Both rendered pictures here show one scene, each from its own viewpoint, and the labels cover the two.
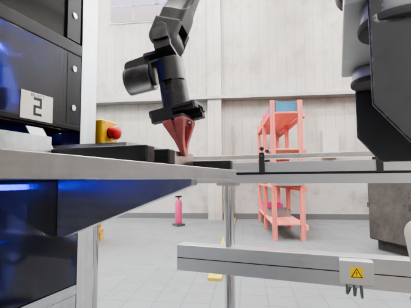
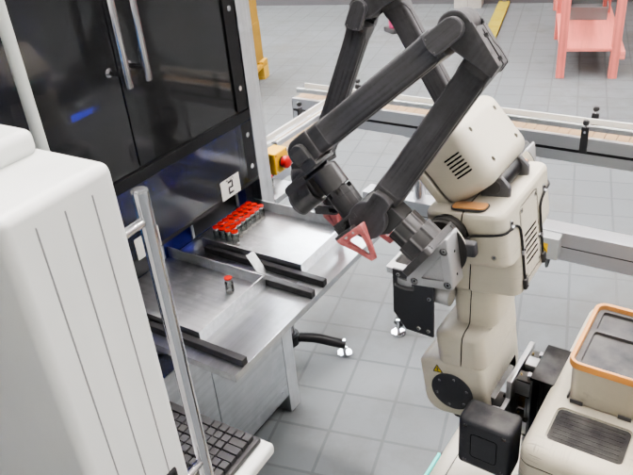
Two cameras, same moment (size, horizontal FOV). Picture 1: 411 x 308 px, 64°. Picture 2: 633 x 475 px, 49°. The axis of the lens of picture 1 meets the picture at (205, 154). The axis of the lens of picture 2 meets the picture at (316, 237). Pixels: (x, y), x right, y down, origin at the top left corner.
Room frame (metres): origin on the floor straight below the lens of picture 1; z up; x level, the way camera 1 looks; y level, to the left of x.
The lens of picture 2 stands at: (-0.99, -0.31, 1.90)
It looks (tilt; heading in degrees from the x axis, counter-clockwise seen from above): 31 degrees down; 15
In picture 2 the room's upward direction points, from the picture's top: 6 degrees counter-clockwise
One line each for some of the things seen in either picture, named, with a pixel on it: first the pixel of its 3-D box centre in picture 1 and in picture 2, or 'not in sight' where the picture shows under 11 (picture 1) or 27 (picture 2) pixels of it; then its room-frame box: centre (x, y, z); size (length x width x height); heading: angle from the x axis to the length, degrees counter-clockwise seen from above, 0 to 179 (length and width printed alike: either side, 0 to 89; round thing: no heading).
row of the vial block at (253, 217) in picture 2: not in sight; (245, 223); (0.70, 0.33, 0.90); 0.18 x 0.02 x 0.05; 160
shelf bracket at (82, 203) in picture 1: (122, 209); not in sight; (0.73, 0.18, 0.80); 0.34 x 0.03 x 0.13; 69
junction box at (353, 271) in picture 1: (356, 271); (543, 243); (1.30, -0.58, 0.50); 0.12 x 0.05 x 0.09; 69
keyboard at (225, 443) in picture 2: not in sight; (166, 428); (-0.03, 0.31, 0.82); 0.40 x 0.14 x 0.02; 71
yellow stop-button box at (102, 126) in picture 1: (100, 133); (273, 159); (0.95, 0.31, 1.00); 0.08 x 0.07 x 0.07; 69
